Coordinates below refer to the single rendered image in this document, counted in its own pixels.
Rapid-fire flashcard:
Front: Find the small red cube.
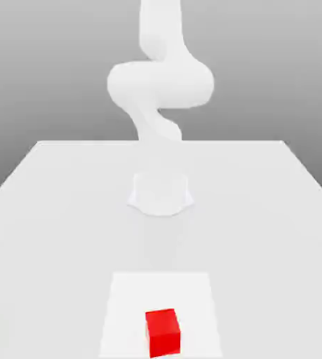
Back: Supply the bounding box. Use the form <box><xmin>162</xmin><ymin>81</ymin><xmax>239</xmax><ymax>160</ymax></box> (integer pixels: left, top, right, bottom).
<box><xmin>145</xmin><ymin>308</ymin><xmax>182</xmax><ymax>359</ymax></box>

